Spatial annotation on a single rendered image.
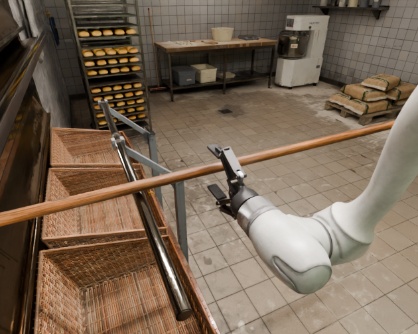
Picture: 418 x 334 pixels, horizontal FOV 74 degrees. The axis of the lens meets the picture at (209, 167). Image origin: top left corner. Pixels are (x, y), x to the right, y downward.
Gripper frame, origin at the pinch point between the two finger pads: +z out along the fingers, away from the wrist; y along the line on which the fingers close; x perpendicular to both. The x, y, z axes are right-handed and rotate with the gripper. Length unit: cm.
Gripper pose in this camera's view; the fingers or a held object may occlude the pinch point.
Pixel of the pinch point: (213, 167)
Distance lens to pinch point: 80.0
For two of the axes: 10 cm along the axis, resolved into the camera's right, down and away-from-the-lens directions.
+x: 9.1, -2.2, 3.6
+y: 0.0, 8.5, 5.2
